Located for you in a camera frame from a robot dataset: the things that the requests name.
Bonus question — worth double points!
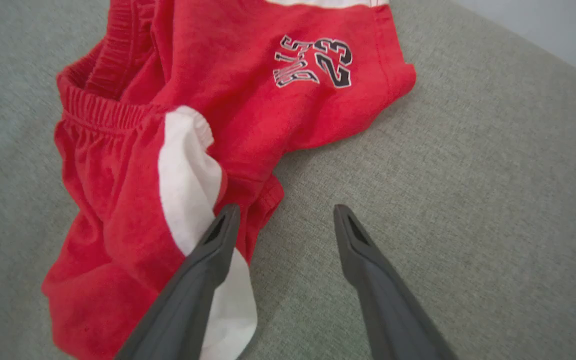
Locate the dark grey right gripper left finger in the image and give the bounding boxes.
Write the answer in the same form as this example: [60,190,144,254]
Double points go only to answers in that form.
[114,203,242,360]

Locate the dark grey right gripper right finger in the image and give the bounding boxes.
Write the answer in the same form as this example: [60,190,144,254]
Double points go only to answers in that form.
[333,203,460,360]

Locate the red shorts with white stripes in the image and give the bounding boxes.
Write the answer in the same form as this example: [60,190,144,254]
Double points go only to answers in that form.
[41,0,417,360]

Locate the grey fabric sofa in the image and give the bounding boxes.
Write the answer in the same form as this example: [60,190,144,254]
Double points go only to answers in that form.
[0,0,576,360]

